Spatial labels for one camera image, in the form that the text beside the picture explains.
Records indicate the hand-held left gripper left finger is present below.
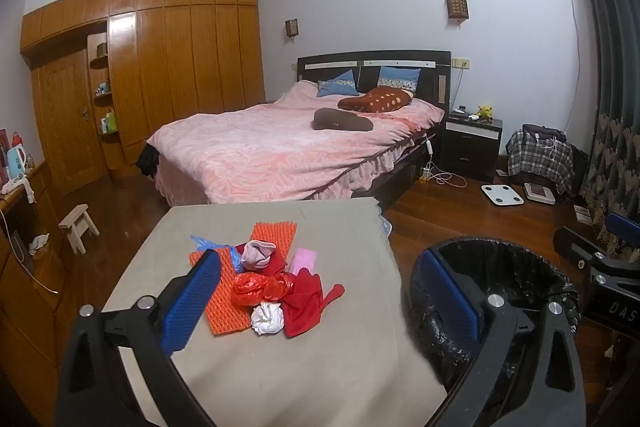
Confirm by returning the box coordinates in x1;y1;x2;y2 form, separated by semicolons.
54;250;223;427

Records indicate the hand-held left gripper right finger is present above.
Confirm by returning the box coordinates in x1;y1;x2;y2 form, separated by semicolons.
417;249;587;427

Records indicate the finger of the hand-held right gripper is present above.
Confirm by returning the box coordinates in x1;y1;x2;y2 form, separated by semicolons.
553;226;608;272
597;212;640;264

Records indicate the orange foam net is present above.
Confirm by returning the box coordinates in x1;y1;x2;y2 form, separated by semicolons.
189;220;299;337

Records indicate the black trash bin with bag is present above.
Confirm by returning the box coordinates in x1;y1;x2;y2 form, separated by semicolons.
409;236;583;403

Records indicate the blue plastic bag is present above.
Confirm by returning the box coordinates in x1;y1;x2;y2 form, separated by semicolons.
190;234;241;268

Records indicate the red plastic bag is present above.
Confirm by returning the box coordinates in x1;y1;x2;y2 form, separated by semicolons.
231;272;291;310

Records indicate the pale grey sock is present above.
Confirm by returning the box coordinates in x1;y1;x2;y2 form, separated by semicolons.
241;239;277;272

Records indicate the red cloth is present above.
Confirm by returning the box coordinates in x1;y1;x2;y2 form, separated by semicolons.
235;243;346;339

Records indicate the pink foam sheet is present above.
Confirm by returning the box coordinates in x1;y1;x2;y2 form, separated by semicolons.
290;248;321;278

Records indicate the white scale with dark centre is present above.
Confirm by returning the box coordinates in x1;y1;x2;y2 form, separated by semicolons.
523;182;557;206

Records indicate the white bathroom scale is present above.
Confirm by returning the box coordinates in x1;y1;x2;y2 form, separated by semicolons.
481;183;525;206

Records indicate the plaid cloth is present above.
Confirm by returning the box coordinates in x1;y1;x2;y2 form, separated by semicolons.
507;127;575;195

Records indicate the pale blue frilled cloth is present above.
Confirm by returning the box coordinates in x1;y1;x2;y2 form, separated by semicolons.
372;202;392;238

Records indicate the dark bag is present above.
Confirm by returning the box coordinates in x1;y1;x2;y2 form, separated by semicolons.
522;124;568;144

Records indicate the small wooden stool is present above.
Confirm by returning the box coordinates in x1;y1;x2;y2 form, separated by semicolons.
58;204;100;254

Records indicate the beige tablecloth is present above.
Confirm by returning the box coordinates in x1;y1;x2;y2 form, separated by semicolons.
100;197;451;427

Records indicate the black and white nightstand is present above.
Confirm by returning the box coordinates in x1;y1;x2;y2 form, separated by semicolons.
441;109;503;182

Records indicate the black garment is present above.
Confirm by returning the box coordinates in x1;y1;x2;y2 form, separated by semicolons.
137;142;161;178

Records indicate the dark green patterned curtain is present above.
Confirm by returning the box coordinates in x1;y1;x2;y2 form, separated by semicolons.
555;0;640;258

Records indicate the pink bed blanket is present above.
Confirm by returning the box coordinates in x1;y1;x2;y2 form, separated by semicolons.
146;81;446;205

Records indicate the wooden side desk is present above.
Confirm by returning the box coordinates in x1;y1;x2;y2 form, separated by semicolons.
0;162;66;378

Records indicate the plain brown cushion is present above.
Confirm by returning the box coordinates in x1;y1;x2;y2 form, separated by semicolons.
313;108;375;131

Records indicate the brown dotted pillow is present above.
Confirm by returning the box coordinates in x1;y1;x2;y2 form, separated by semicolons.
337;87;415;114

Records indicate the wooden door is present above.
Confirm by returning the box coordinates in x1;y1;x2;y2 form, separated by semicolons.
31;49;108;195

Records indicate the blue pillow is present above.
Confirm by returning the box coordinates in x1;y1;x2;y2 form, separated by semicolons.
317;69;358;98
377;66;422;94

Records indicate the dark wooden bed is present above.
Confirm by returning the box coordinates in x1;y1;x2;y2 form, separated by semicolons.
145;51;453;208

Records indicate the red box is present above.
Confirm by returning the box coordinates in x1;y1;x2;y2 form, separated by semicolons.
0;128;11;185

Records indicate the wooden wardrobe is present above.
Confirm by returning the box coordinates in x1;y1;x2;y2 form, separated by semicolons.
20;0;266;180

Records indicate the white cable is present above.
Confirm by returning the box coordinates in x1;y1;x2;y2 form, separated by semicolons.
427;162;468;188

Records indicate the large wooden wall lamp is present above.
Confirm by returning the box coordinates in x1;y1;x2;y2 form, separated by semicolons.
446;0;470;25

